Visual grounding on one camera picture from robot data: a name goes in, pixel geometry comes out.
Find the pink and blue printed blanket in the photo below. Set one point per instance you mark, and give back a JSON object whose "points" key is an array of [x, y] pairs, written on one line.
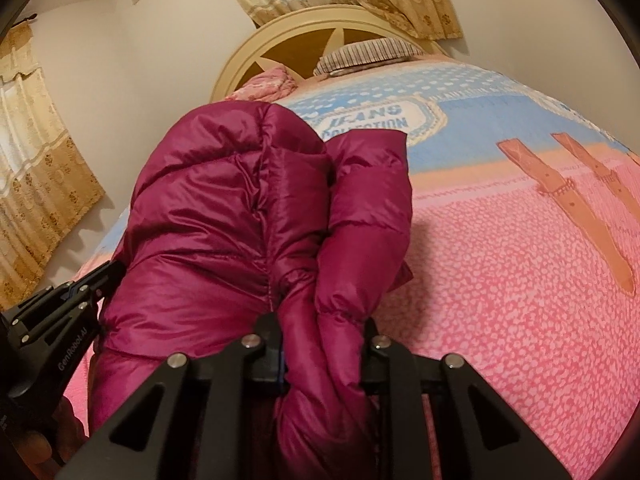
{"points": [[505, 285]]}

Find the folded pink quilt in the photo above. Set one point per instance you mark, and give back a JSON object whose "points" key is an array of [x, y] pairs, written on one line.
{"points": [[265, 85]]}

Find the striped pillow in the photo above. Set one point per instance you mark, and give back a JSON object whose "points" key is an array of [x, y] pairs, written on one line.
{"points": [[370, 55]]}

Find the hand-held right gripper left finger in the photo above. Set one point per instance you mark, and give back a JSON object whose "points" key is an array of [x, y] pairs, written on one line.
{"points": [[281, 360]]}

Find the person's left hand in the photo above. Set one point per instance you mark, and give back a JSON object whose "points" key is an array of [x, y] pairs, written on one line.
{"points": [[32, 447]]}

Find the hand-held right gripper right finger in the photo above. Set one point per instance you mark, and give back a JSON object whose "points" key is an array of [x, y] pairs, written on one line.
{"points": [[372, 342]]}

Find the magenta puffer jacket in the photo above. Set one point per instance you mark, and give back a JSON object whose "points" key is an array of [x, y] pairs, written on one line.
{"points": [[235, 220]]}

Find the cream wooden bed headboard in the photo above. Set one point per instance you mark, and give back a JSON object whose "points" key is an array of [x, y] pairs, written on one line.
{"points": [[280, 35]]}

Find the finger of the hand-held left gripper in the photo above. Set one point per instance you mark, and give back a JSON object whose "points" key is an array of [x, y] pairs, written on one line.
{"points": [[87, 305], [95, 277]]}

